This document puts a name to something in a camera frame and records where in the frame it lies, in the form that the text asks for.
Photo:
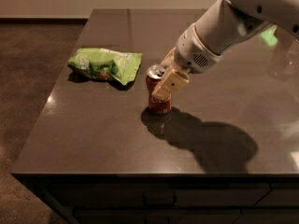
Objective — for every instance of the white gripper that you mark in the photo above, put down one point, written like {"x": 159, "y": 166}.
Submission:
{"x": 192, "y": 52}

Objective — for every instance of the red coke can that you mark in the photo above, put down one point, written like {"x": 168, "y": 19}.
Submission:
{"x": 158, "y": 103}

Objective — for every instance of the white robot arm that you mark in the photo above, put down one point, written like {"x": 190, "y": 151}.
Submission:
{"x": 225, "y": 24}

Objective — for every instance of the green chip bag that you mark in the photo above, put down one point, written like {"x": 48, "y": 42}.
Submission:
{"x": 106, "y": 64}

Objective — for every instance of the dark cabinet drawers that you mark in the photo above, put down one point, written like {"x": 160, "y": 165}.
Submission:
{"x": 82, "y": 199}

